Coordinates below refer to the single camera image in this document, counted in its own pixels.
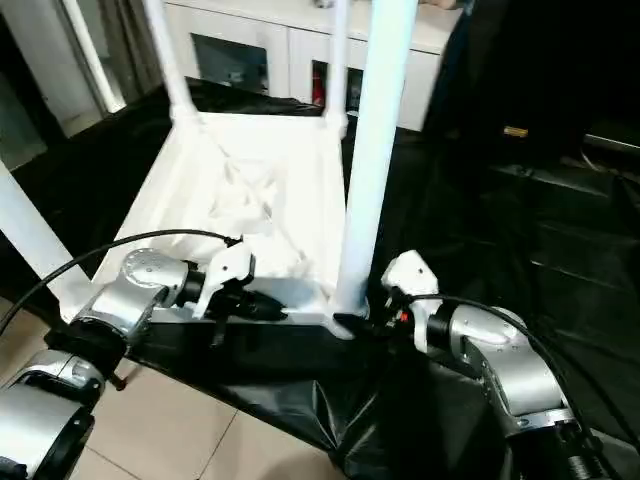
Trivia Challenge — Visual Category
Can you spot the white plastic table top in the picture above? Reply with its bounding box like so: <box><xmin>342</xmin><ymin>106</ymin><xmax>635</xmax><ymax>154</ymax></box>
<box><xmin>57</xmin><ymin>109</ymin><xmax>371</xmax><ymax>341</ymax></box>

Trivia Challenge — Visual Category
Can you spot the white plastic table leg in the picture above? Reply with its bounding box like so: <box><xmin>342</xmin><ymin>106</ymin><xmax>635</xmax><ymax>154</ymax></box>
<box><xmin>0</xmin><ymin>159</ymin><xmax>96</xmax><ymax>326</ymax></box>
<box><xmin>332</xmin><ymin>0</ymin><xmax>420</xmax><ymax>319</ymax></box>
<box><xmin>321</xmin><ymin>0</ymin><xmax>350</xmax><ymax>134</ymax></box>
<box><xmin>143</xmin><ymin>0</ymin><xmax>201</xmax><ymax>126</ymax></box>

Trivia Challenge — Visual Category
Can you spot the black shiny mat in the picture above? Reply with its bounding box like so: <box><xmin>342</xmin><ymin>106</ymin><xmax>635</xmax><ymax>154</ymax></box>
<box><xmin>0</xmin><ymin>74</ymin><xmax>640</xmax><ymax>480</ymax></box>

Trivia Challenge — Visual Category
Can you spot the white glass-door cabinet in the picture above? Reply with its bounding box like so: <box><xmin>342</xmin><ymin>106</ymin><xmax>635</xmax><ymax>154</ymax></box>
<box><xmin>162</xmin><ymin>0</ymin><xmax>464</xmax><ymax>132</ymax></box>

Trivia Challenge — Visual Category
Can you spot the grey curtain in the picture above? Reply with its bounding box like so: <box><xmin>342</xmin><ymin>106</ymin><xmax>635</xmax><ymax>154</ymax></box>
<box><xmin>117</xmin><ymin>0</ymin><xmax>171</xmax><ymax>101</ymax></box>

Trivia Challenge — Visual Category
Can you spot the long black bar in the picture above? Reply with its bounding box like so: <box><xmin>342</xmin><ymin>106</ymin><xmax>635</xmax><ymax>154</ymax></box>
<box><xmin>584</xmin><ymin>133</ymin><xmax>640</xmax><ymax>154</ymax></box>

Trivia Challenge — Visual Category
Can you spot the black backdrop cloth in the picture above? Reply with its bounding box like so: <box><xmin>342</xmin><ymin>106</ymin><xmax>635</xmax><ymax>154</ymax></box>
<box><xmin>424</xmin><ymin>0</ymin><xmax>640</xmax><ymax>156</ymax></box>

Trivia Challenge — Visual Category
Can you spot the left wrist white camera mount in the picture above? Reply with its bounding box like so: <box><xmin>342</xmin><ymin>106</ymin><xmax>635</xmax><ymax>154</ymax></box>
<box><xmin>192</xmin><ymin>244</ymin><xmax>257</xmax><ymax>319</ymax></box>

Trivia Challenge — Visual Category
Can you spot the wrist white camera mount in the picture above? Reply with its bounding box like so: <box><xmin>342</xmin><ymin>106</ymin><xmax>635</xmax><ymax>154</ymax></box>
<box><xmin>192</xmin><ymin>244</ymin><xmax>257</xmax><ymax>319</ymax></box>
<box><xmin>382</xmin><ymin>250</ymin><xmax>440</xmax><ymax>354</ymax></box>

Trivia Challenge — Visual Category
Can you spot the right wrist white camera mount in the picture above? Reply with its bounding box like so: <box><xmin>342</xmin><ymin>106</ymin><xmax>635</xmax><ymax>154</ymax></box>
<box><xmin>382</xmin><ymin>250</ymin><xmax>440</xmax><ymax>354</ymax></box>

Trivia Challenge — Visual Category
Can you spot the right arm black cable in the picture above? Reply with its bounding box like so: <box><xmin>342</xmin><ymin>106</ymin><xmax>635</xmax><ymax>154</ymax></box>
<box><xmin>394</xmin><ymin>292</ymin><xmax>621</xmax><ymax>480</ymax></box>

